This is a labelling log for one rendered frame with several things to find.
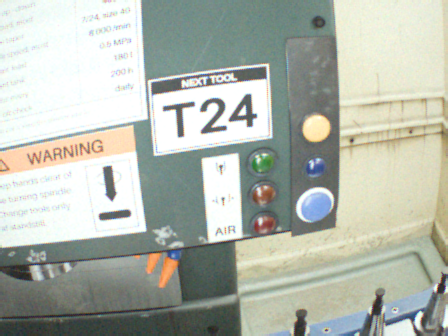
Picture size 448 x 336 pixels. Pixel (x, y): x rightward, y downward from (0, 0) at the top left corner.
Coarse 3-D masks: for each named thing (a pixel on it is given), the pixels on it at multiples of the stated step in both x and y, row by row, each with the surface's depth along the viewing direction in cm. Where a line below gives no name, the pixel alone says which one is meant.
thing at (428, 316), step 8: (432, 296) 104; (440, 296) 103; (432, 304) 104; (440, 304) 103; (424, 312) 106; (432, 312) 104; (440, 312) 104; (424, 320) 106; (432, 320) 105; (440, 320) 105; (432, 328) 105
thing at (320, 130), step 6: (312, 120) 72; (318, 120) 72; (324, 120) 72; (306, 126) 72; (312, 126) 72; (318, 126) 72; (324, 126) 72; (306, 132) 72; (312, 132) 72; (318, 132) 72; (324, 132) 72; (306, 138) 73; (312, 138) 72; (318, 138) 73
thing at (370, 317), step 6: (384, 312) 102; (366, 318) 102; (372, 318) 101; (378, 318) 101; (384, 318) 102; (366, 324) 102; (372, 324) 102; (378, 324) 102; (384, 324) 103; (360, 330) 104; (366, 330) 103; (372, 330) 102; (378, 330) 102; (384, 330) 103
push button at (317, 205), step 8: (320, 192) 76; (304, 200) 76; (312, 200) 76; (320, 200) 76; (328, 200) 76; (304, 208) 76; (312, 208) 76; (320, 208) 76; (328, 208) 77; (304, 216) 77; (312, 216) 77; (320, 216) 77
